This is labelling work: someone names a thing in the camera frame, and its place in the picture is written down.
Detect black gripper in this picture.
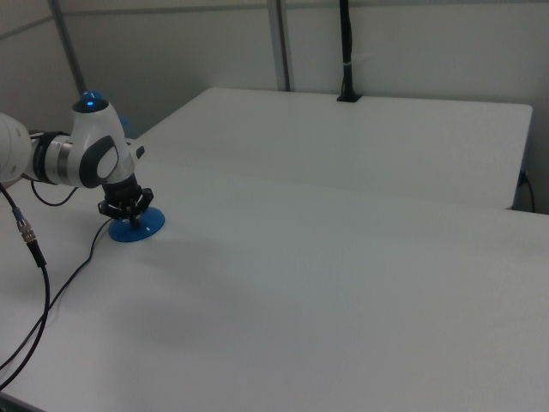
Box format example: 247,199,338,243
96,173,155,227

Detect blue desk lamp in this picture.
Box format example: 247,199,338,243
80,88,168,245

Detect black pole with clamp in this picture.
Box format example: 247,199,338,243
335,0,364,104

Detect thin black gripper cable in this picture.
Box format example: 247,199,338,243
28,179,80,207

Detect black lamp power cable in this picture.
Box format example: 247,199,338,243
0,218,113,372

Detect black cable with metal connector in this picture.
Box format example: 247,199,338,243
0,180,53,392

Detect grey metal frame post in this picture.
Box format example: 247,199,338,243
47,0,88,94
266,0,298,93

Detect black cable at table edge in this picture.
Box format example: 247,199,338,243
517,170,538,213

